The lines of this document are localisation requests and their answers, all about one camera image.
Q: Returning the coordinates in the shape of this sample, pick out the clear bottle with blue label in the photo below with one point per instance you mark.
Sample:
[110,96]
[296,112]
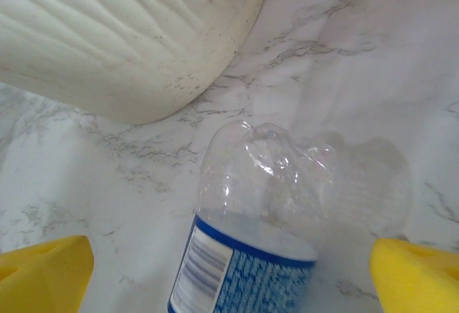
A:
[251,273]

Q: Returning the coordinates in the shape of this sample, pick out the white plastic bin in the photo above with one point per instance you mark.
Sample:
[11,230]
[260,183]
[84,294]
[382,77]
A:
[107,40]

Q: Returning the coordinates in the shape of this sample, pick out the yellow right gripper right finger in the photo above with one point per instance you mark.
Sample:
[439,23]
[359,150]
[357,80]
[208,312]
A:
[419,284]

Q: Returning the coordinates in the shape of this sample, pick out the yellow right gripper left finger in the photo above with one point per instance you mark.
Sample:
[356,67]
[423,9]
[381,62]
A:
[43,280]

